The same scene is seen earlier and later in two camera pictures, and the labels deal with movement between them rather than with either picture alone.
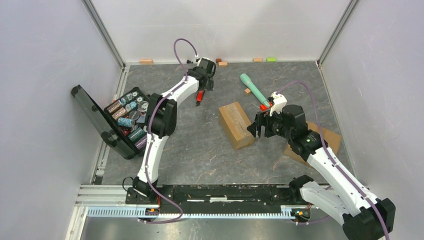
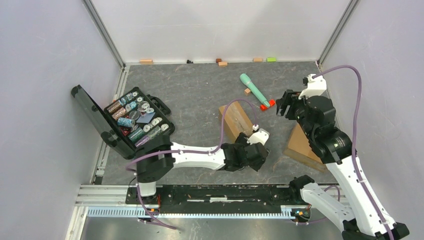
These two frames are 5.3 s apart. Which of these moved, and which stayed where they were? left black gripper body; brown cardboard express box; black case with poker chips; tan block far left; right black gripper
Moved: right black gripper; left black gripper body
Stayed: tan block far left; black case with poker chips; brown cardboard express box
